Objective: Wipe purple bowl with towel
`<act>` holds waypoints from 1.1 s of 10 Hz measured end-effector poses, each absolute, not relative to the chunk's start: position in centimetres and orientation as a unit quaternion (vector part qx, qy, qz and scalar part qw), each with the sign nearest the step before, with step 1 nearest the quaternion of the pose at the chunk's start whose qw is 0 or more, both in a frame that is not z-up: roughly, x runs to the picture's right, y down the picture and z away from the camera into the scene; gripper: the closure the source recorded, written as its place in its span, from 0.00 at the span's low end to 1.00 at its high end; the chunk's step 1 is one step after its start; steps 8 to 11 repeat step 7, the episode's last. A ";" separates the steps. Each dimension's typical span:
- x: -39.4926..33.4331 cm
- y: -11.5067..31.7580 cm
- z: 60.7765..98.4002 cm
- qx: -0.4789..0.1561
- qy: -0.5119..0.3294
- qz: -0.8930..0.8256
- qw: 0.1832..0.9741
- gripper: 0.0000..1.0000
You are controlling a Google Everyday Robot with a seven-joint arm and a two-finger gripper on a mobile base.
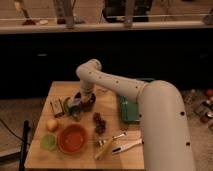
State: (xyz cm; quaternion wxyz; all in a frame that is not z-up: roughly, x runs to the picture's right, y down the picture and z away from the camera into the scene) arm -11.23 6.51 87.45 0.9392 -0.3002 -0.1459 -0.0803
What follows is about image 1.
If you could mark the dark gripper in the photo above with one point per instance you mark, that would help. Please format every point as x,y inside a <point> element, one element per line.
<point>86,98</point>

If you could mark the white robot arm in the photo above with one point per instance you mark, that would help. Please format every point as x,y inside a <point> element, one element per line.
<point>163,121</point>

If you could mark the purple bowl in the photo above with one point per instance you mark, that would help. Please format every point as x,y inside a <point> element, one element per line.
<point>86,105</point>

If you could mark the orange bowl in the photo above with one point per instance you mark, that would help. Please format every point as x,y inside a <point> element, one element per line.
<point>72,139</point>

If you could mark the dark metal cup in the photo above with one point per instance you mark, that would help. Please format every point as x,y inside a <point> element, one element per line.
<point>76,115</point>

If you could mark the brown box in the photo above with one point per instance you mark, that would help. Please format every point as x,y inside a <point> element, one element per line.
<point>57,108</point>

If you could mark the dark red grapes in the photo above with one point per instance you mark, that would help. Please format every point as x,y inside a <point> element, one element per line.
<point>100,124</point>

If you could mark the yellow lemon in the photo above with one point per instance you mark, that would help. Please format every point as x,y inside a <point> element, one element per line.
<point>52,125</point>

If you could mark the green tray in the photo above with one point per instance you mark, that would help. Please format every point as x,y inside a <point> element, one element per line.
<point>129,110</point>

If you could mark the small green cup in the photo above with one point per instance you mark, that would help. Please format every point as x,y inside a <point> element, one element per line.
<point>48,142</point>

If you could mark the white handled knife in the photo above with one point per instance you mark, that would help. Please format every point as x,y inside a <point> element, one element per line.
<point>125,147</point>

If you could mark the black chair frame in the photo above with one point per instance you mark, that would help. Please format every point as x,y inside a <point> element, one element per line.
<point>24,144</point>

